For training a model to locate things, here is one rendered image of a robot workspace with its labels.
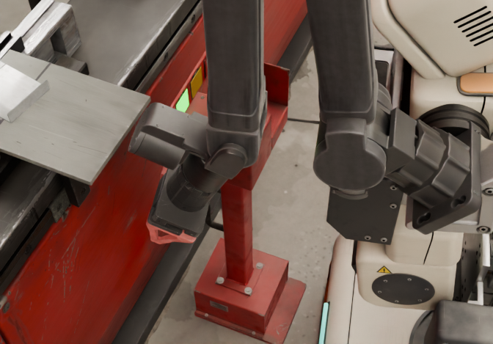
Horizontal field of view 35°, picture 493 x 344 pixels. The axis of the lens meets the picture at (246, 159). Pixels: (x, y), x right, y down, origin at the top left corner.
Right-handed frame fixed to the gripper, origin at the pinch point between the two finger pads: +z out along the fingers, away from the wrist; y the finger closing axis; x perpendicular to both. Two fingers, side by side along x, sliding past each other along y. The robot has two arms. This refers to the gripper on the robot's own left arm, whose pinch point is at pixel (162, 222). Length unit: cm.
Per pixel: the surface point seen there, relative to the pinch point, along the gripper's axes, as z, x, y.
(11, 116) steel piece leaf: 10.5, -24.4, -13.8
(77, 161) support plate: 6.3, -13.2, -8.0
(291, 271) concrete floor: 83, 57, -52
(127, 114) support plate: 4.1, -9.0, -17.9
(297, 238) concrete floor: 83, 57, -63
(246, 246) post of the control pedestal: 61, 35, -40
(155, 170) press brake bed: 47, 6, -41
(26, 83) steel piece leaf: 11.9, -24.6, -21.6
